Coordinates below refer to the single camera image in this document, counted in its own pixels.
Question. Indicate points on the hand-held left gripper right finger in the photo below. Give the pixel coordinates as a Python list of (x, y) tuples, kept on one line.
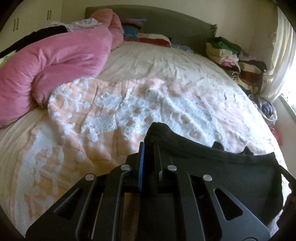
[(159, 162)]

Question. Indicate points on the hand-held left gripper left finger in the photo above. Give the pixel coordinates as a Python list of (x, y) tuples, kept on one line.
[(140, 166)]

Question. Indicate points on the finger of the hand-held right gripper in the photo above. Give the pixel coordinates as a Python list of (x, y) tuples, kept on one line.
[(288, 175)]

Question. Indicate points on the black garment with orange cuffs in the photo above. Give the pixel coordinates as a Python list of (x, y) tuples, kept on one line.
[(231, 166)]

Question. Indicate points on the pile of folded clothes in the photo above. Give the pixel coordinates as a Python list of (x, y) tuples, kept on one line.
[(229, 55)]

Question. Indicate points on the red bag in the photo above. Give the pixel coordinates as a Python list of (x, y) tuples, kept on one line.
[(277, 136)]

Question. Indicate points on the peach white tufted blanket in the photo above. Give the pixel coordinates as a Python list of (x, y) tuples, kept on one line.
[(115, 111)]

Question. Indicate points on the clear plastic bag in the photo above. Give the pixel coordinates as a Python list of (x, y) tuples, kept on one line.
[(266, 109)]

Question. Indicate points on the window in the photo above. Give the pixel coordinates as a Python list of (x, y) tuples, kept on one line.
[(290, 99)]

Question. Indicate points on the light blue cloth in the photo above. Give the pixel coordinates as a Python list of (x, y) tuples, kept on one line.
[(182, 48)]

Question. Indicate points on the red and white cloth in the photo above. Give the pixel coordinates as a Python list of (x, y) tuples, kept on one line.
[(152, 40)]

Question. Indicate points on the cream curtain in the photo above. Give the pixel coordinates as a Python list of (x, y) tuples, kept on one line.
[(281, 51)]

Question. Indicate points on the striped pillow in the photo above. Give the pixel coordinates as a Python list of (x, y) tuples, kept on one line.
[(133, 29)]

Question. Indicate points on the pink duvet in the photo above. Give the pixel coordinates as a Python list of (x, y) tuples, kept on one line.
[(57, 55)]

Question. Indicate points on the grey headboard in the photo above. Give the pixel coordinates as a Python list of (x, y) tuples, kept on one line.
[(175, 23)]

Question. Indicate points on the salmon fleece blanket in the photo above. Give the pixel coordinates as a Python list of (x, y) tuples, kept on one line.
[(113, 25)]

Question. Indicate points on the lilac cloth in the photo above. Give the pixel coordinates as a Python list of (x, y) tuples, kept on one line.
[(81, 24)]

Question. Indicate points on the black cloth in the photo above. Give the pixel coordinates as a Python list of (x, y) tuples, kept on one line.
[(34, 34)]

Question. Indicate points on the green cloth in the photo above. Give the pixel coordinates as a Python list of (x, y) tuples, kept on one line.
[(1, 60)]

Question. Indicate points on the cream wardrobe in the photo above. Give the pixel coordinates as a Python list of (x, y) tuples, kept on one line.
[(34, 16)]

